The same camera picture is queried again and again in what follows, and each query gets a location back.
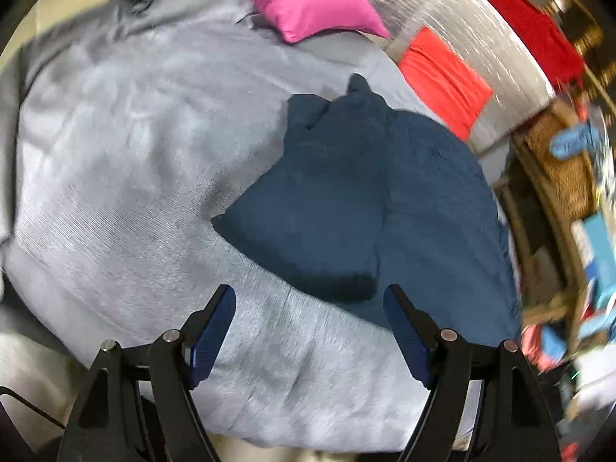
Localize blue box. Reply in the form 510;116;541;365
582;214;616;309

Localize silver quilted headboard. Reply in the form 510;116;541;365
351;0;559;155

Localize wicker basket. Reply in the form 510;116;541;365
522;106;602;222

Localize light blue cloth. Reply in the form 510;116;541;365
550;122;602;159

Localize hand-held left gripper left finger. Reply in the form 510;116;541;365
57;284;237;462

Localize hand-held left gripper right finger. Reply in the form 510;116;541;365
383;284;564;462

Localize black cable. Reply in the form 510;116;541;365
0;387;65;431

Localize navy blue padded jacket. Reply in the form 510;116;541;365
211;73;523;342

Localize grey bed blanket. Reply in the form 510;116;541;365
0;0;521;453

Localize pink pillow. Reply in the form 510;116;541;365
204;0;390;43

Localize red-orange pillow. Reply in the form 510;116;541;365
399;26;494;141

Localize beige mattress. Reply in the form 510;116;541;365
0;0;159;73

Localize red cloth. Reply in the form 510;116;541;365
443;0;585;87

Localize wooden bedside shelf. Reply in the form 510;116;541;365
491;101;616;328

